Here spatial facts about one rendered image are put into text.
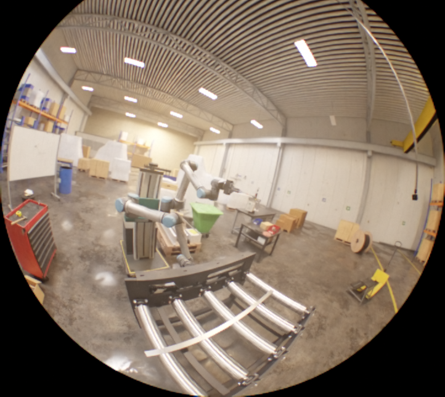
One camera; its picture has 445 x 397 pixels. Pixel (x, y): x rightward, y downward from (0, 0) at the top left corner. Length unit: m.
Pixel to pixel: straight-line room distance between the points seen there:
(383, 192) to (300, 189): 6.75
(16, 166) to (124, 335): 3.97
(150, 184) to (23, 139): 3.80
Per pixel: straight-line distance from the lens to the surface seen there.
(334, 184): 10.72
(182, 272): 1.13
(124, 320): 2.16
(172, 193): 4.17
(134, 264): 2.36
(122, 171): 8.78
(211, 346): 1.11
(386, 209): 11.32
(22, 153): 4.55
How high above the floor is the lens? 1.96
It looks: 1 degrees down
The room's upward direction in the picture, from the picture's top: 14 degrees clockwise
